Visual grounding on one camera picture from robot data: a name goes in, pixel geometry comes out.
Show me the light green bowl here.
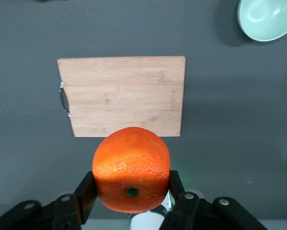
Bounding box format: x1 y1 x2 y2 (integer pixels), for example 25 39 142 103
237 0 287 42

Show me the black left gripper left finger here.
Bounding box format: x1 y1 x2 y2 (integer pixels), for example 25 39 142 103
0 171 98 230

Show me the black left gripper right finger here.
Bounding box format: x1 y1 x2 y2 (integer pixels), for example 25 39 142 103
159 170 269 230

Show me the orange fruit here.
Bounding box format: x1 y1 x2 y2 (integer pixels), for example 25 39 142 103
92 126 171 214

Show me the wooden cutting board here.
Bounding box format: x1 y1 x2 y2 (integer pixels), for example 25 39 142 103
57 56 186 138

